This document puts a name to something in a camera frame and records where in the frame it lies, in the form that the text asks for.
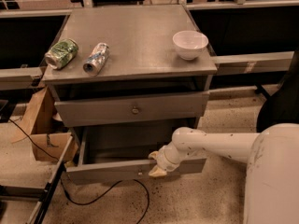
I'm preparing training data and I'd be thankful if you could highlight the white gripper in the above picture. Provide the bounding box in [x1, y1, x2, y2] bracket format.
[148, 144, 187, 177]

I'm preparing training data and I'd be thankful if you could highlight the grey drawer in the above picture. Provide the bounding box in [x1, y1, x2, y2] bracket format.
[55, 91, 209, 127]
[64, 126, 207, 185]

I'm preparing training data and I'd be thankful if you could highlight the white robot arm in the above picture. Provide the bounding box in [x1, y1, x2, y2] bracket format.
[149, 123, 299, 224]

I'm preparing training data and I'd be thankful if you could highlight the grey top drawer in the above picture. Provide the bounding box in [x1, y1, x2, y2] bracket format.
[55, 91, 209, 127]

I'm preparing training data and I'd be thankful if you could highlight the grey wooden drawer cabinet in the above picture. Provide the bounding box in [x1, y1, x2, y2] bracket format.
[41, 4, 218, 177]

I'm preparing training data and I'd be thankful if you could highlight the brown cardboard box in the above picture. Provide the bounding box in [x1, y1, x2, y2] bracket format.
[10, 88, 71, 161]

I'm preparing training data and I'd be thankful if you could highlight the white ceramic bowl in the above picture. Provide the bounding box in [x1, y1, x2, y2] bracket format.
[172, 31, 208, 60]

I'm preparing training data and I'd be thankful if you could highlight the black office chair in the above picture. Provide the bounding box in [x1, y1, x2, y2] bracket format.
[256, 49, 299, 133]

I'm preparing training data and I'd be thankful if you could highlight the green crushed soda can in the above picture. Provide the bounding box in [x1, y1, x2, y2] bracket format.
[45, 39, 78, 70]

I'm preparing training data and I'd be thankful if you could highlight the black floor cable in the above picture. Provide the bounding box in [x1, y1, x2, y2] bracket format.
[7, 118, 150, 224]

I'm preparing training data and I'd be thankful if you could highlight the grey metal frame rail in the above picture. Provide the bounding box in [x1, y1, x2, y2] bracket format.
[0, 136, 74, 224]

